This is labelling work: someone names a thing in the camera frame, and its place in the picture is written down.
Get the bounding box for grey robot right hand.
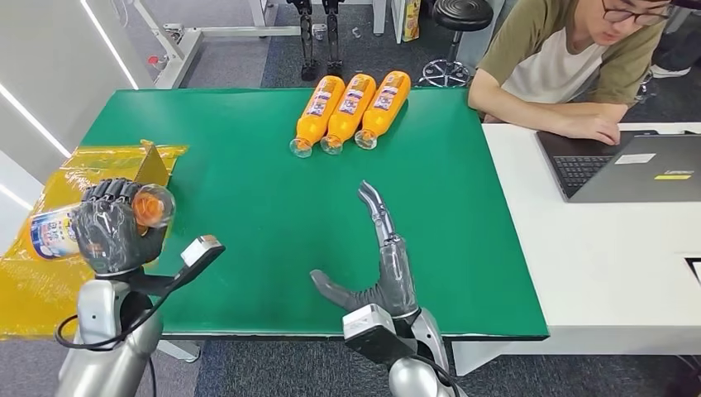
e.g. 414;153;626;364
309;179;421;319

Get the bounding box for person's right hand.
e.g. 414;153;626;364
562;112;622;147

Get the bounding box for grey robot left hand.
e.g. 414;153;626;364
69;178;172;275

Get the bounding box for orange juice bottle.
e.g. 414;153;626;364
29;183;177;262
320;73;378;156
354;69;412;151
289;75;346;160

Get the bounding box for grey laptop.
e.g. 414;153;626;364
535;129;701;205

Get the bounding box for person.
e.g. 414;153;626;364
466;0;680;147

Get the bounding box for yellow plastic-wrapped cardboard box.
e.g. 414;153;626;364
0;139;190;340

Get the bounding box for person's leg with white shoe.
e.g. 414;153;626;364
648;15;701;80

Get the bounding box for white desk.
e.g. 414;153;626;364
451;121;701;378

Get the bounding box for person's black glasses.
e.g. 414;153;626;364
601;0;675;27

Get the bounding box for green table mat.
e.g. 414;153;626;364
80;87;550;341

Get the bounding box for black device on desk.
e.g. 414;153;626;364
683;255;701;286

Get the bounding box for black round stool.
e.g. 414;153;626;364
418;0;494;89

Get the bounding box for yellow carton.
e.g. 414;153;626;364
401;0;422;44

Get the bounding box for black robot legs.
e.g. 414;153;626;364
285;0;346;84

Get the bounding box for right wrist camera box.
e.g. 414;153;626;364
342;303;418;367

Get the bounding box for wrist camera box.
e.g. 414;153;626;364
130;235;227;297
342;303;418;367

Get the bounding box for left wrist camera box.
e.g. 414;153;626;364
130;235;227;297

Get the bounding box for white metal frame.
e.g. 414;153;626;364
130;0;330;92

